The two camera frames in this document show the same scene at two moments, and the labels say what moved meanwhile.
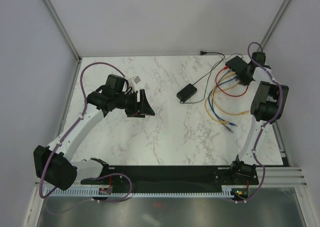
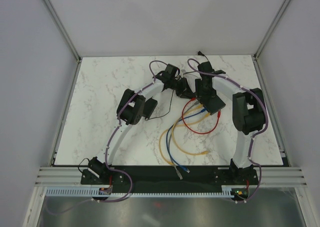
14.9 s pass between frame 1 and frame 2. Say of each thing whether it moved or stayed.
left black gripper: moved
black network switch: moved
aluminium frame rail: stayed
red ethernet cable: moved
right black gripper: moved
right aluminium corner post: stayed
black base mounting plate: stayed
